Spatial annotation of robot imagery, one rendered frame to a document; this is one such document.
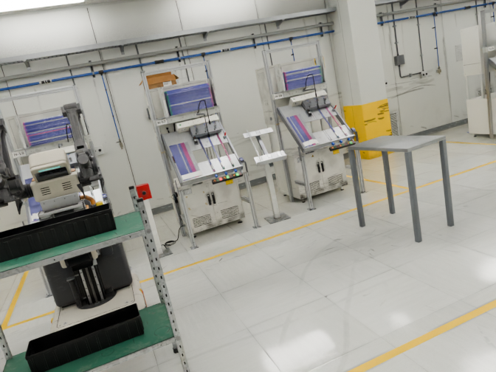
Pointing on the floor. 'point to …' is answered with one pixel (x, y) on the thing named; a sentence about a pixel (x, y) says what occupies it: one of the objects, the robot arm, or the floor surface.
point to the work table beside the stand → (395, 144)
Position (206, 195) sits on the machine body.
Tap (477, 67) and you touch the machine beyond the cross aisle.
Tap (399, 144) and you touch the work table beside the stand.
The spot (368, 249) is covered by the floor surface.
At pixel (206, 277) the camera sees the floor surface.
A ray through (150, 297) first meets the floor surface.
